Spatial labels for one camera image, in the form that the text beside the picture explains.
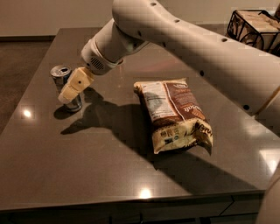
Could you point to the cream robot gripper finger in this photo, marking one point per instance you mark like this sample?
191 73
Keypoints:
79 80

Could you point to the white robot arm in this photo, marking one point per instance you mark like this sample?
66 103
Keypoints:
245 75

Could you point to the brown cream snack bag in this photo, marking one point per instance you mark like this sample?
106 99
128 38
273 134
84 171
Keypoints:
176 118

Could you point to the blue silver redbull can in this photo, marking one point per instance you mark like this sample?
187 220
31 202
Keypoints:
60 75

